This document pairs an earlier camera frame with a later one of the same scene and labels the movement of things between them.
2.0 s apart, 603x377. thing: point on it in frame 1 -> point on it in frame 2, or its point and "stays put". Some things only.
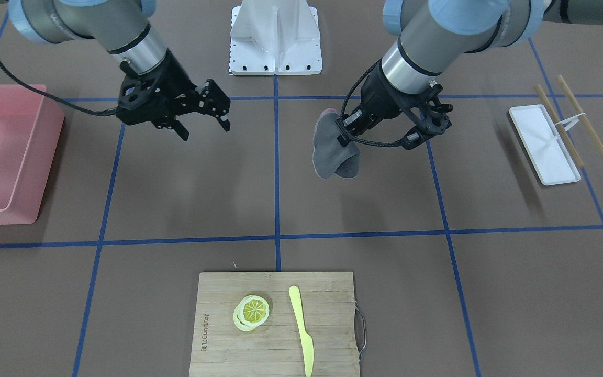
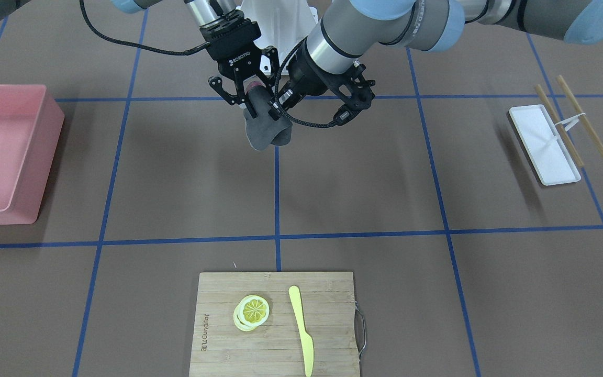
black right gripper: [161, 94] -> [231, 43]
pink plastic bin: [12, 133] stays put
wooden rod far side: [576, 109] stays put
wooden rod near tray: [559, 128] stays put
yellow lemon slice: [250, 311] stays put
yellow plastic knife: [306, 341] stays put
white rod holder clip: [571, 121] stays put
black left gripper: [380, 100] -> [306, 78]
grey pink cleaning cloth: [330, 158] -> [264, 130]
